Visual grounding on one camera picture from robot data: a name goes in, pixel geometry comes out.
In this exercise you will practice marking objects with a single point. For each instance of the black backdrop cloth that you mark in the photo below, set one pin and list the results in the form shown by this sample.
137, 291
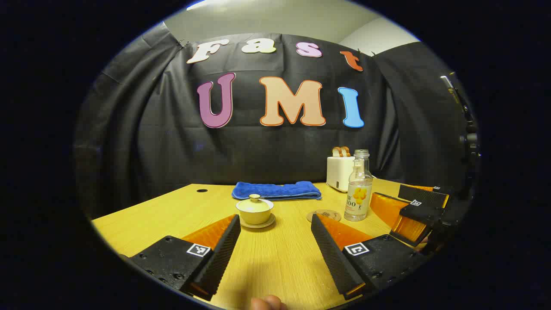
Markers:
172, 142

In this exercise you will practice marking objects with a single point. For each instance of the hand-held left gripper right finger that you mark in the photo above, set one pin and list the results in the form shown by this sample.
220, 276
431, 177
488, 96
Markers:
333, 258

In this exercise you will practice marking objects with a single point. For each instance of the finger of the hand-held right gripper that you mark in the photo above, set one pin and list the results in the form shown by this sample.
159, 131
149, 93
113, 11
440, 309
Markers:
422, 193
424, 214

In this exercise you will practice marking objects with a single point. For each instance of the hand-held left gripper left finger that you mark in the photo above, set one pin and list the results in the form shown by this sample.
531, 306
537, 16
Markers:
217, 258

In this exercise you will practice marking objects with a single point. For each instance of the cream saucer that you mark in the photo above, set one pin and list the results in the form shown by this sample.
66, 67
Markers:
269, 224

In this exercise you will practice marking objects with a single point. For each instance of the blue folded towel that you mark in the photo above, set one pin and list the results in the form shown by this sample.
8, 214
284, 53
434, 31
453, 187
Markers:
275, 190

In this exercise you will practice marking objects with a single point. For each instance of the clear glass water bottle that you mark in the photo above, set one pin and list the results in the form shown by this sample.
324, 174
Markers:
358, 193

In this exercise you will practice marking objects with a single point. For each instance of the cream teacup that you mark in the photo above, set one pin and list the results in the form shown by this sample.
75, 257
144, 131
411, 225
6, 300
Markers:
255, 217

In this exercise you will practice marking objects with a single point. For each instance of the toast bread slice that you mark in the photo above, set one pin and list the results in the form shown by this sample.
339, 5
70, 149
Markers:
346, 151
336, 151

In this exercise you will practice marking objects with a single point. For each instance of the cream teacup lid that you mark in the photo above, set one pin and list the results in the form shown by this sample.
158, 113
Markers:
255, 204

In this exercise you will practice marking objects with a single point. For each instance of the white toaster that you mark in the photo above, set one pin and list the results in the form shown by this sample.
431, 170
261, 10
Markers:
339, 172

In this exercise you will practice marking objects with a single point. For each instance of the round cork coaster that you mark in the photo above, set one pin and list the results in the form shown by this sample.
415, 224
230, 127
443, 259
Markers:
327, 214

